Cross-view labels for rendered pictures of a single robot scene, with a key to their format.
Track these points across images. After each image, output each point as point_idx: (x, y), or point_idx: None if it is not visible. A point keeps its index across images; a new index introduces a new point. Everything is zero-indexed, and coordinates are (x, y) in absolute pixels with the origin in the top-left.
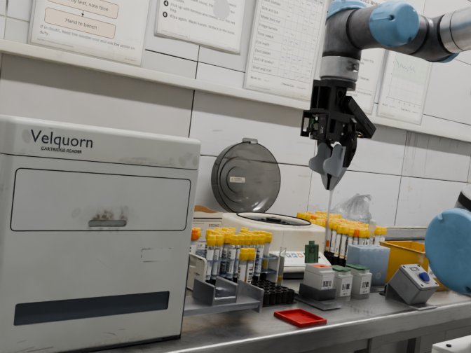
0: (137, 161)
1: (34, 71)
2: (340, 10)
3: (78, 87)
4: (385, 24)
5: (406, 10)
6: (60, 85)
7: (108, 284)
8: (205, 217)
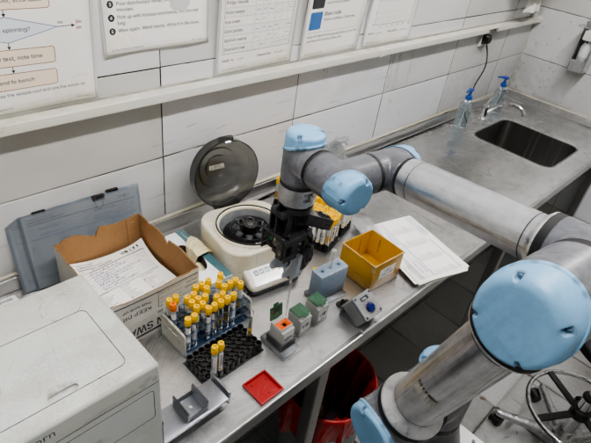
0: (100, 413)
1: None
2: (296, 150)
3: (32, 143)
4: (336, 206)
5: (358, 191)
6: (12, 148)
7: None
8: (182, 279)
